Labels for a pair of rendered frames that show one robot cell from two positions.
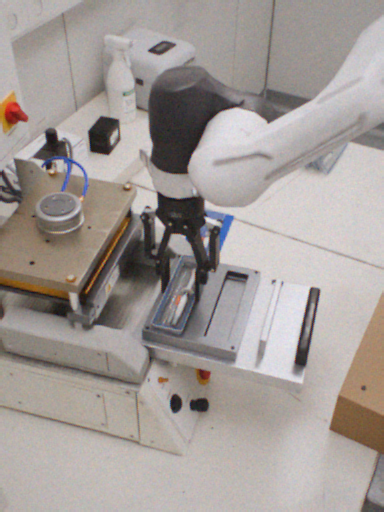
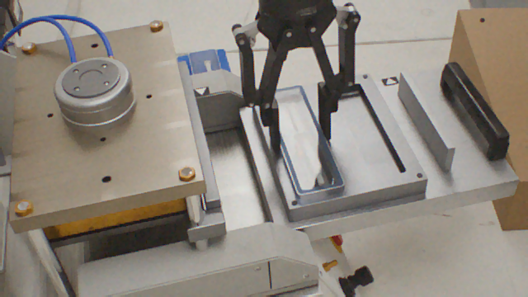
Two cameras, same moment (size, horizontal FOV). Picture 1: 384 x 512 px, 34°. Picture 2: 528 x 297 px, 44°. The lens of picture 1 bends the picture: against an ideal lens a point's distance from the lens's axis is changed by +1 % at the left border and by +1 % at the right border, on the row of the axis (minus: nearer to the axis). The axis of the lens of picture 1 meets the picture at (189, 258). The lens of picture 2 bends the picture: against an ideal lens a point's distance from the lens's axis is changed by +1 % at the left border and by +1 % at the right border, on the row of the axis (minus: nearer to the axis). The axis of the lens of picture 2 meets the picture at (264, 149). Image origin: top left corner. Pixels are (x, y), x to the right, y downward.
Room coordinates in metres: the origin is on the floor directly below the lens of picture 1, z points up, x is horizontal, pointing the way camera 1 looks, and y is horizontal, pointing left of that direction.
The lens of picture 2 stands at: (0.28, 0.30, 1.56)
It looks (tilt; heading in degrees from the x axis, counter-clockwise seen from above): 46 degrees down; 334
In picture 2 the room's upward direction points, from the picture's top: 5 degrees counter-clockwise
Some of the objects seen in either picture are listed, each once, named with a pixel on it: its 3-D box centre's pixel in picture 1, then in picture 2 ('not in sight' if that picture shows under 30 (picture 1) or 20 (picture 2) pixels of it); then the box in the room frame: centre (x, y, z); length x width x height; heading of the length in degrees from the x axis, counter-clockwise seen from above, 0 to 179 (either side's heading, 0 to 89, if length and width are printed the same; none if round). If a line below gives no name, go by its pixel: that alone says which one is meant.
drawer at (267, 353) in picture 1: (229, 313); (368, 140); (0.75, -0.07, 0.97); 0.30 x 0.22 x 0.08; 74
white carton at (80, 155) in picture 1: (44, 164); not in sight; (1.41, 0.39, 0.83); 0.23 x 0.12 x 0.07; 153
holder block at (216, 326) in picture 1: (204, 303); (332, 141); (0.76, -0.03, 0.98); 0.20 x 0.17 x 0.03; 164
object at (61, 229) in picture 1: (51, 222); (75, 116); (0.86, 0.25, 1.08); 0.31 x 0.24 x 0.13; 164
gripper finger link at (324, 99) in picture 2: (199, 281); (324, 111); (0.77, -0.02, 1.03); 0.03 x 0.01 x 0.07; 164
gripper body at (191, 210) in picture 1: (181, 209); (295, 7); (0.78, 0.01, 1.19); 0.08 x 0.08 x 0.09
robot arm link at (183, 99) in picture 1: (212, 118); not in sight; (0.77, -0.03, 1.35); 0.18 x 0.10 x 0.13; 77
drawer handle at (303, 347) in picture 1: (308, 323); (473, 107); (0.71, -0.20, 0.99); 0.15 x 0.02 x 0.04; 164
